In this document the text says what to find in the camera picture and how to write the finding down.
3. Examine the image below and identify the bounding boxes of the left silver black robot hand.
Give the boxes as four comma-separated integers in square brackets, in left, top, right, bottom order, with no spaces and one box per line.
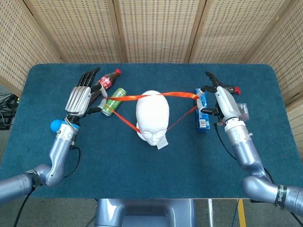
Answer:
[64,67,108,119]

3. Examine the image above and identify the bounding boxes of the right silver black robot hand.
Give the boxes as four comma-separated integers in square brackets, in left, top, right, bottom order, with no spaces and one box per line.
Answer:
[196,71,240,122]

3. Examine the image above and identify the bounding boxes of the orange lanyard strap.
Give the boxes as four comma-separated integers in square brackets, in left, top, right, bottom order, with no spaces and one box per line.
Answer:
[104,91,199,133]

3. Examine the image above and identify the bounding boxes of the white badge card holder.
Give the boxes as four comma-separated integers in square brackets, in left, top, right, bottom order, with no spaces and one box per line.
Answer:
[156,136,169,150]

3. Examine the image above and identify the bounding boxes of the white mannequin head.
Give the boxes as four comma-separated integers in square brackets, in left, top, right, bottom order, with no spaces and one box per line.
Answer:
[135,90,170,146]

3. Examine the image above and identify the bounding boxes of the black case with red part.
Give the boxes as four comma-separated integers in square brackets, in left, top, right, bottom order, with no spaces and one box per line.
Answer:
[224,85,241,95]

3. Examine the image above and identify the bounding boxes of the clear box red contents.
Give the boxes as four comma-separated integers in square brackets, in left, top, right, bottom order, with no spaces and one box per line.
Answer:
[236,103,250,122]

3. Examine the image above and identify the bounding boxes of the blue cookie box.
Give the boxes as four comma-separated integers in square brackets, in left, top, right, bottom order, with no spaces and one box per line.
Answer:
[194,88,211,132]

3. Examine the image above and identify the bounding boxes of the blue ball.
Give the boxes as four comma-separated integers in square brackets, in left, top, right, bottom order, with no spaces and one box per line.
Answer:
[50,119,66,132]

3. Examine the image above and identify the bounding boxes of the cola plastic bottle red cap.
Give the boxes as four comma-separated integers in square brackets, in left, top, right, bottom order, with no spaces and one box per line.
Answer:
[89,68,122,104]

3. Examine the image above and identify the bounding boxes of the green drink can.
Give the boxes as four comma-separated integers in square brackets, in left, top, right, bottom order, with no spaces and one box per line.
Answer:
[101,87,127,117]

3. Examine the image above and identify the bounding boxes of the blue felt table mat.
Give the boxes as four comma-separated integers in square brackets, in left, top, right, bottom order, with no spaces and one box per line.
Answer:
[0,63,303,200]

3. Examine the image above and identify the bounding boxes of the woven wooden folding screen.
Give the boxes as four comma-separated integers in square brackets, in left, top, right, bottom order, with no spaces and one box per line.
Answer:
[0,0,303,107]

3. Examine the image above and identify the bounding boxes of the white table leg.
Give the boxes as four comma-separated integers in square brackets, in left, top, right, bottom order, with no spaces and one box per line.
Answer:
[207,199,214,227]

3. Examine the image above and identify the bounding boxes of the grey-blue robot torso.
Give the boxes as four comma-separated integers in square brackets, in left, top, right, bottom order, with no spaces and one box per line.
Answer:
[94,198,197,227]

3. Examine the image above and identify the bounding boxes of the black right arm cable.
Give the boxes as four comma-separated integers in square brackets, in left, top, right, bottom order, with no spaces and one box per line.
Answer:
[214,122,303,220]

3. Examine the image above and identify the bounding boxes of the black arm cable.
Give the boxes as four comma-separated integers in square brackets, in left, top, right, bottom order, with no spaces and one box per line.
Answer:
[13,145,81,227]
[214,122,303,220]

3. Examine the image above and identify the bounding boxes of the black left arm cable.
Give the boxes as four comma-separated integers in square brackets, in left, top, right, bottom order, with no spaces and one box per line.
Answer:
[13,145,81,227]

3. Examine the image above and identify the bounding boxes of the floor cable bundle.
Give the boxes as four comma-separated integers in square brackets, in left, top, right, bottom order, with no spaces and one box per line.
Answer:
[0,93,21,130]

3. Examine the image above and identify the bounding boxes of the blue hanging cable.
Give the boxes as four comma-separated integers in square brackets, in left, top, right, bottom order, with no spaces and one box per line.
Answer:
[231,200,239,227]

